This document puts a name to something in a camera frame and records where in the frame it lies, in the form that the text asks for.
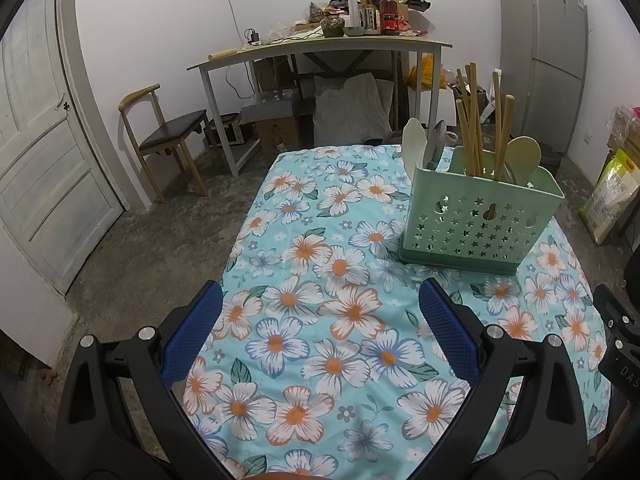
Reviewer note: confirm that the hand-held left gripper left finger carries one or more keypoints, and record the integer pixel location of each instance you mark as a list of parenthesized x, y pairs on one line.
[(192, 332)]

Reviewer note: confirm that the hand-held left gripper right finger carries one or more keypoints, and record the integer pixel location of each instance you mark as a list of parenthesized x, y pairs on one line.
[(447, 332)]

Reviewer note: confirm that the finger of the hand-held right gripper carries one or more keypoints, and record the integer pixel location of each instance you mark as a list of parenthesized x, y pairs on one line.
[(607, 302)]

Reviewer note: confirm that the green perforated utensil holder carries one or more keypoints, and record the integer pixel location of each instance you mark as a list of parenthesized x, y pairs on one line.
[(475, 220)]

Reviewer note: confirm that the stainless steel utensil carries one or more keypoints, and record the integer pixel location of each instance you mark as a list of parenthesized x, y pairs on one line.
[(436, 142)]

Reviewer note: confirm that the pale plastic soup spoon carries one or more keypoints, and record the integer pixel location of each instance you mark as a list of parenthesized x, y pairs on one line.
[(414, 142)]

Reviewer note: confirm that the bundle of bamboo chopsticks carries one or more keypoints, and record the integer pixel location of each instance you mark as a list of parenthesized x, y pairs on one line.
[(472, 125)]

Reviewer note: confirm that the yellow green rice bag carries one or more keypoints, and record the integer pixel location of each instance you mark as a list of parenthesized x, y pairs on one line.
[(612, 195)]

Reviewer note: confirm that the floral blue tablecloth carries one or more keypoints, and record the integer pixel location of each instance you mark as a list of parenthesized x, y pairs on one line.
[(340, 285)]

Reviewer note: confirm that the white spoons in holder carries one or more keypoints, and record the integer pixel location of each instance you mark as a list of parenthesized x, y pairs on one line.
[(524, 157)]

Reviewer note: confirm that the wooden chair with dark seat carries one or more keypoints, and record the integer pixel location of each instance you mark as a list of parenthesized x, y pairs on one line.
[(167, 132)]

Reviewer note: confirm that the small low stool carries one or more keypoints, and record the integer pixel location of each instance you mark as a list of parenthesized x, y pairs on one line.
[(230, 130)]

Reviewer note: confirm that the brown cardboard box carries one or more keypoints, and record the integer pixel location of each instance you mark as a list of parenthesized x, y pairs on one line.
[(277, 135)]

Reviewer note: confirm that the white panelled door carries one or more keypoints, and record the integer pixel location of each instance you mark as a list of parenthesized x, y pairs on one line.
[(45, 150)]

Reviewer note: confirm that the grey plastic-wrapped box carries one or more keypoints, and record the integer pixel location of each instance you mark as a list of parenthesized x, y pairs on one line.
[(270, 105)]

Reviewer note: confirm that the grey sack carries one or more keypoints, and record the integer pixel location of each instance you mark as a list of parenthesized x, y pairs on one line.
[(350, 105)]

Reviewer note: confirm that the grey refrigerator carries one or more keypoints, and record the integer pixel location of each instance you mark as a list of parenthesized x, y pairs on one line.
[(545, 50)]

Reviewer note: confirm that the yellow plastic bag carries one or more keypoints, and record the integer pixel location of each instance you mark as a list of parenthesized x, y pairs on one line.
[(424, 72)]

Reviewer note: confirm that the wooden rolling pin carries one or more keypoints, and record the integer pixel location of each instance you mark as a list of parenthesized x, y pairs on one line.
[(223, 53)]

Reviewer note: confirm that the black charger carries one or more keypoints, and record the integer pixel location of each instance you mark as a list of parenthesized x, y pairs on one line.
[(254, 36)]

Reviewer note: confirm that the white-legged desk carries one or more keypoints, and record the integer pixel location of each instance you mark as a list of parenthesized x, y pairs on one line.
[(320, 46)]

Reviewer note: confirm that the green bowl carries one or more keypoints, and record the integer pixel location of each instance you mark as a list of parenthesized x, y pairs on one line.
[(354, 31)]

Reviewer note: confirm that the red plastic bottle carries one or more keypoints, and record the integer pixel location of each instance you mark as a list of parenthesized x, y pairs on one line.
[(388, 15)]

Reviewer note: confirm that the glass jar with brown contents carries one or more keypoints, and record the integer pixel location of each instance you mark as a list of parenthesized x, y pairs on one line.
[(333, 26)]

